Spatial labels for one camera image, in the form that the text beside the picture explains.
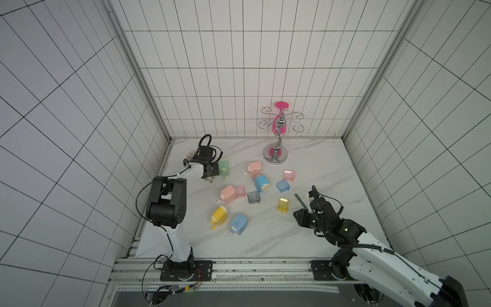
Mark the clear pink tray far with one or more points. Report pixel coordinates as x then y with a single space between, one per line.
289 175

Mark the light green pencil sharpener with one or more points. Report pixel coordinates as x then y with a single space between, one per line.
224 170

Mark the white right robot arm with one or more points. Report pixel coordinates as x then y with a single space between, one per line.
364 258

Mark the chrome jewelry stand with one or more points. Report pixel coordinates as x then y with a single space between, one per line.
276 153

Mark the clear yellow tray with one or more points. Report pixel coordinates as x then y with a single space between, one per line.
283 205

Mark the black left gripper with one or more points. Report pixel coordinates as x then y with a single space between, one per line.
215 171

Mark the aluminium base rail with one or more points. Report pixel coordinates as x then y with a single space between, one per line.
148 273

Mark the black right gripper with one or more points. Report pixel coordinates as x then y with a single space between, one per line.
314 203

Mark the pink pencil sharpener far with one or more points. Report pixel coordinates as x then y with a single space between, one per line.
254 169

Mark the patterned ceramic bowl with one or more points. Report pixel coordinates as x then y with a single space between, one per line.
189 157

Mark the clear grey tray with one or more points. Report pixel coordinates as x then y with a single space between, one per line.
254 197

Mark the clear blue tray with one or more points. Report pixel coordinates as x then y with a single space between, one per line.
283 186

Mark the yellow pencil sharpener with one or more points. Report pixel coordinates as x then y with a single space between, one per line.
219 217

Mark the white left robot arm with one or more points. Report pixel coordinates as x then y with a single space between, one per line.
167 207

